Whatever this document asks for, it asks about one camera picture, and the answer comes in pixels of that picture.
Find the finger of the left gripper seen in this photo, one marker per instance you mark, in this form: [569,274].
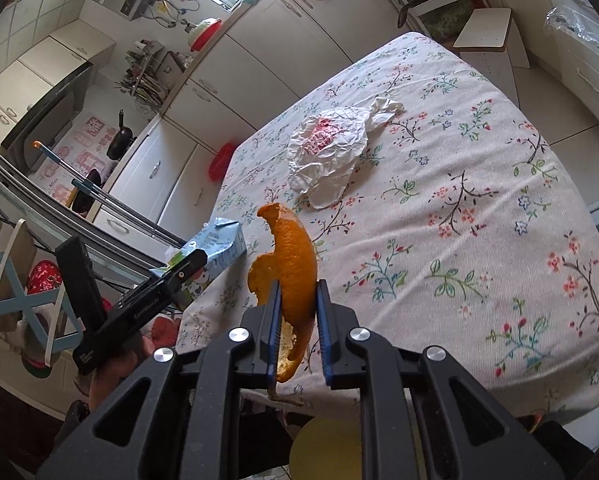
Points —
[187,267]

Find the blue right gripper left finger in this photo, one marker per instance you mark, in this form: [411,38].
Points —
[270,331]

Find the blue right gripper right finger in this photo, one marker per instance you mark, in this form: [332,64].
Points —
[326,329]

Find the long orange peel with stem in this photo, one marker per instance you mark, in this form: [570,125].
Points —
[293,264]

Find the red lined trash bin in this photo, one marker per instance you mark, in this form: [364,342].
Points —
[220,163]

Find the white kitchen base cabinets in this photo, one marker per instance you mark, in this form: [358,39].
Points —
[239,95]

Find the person's left hand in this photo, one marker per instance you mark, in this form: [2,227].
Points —
[108,377]

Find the beige blue shoe rack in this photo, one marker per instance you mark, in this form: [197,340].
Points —
[36,318]

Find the yellow plastic basin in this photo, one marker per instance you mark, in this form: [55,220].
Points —
[327,449]

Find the black frying pan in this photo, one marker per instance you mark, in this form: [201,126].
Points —
[122,140]

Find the floral tablecloth table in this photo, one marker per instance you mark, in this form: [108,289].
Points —
[525,326]

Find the white plastic bag red print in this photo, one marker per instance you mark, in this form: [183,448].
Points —
[324,149]

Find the red bowl with lid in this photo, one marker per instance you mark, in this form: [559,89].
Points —
[201,33]

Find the white step stool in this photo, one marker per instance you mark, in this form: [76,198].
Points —
[492,43]

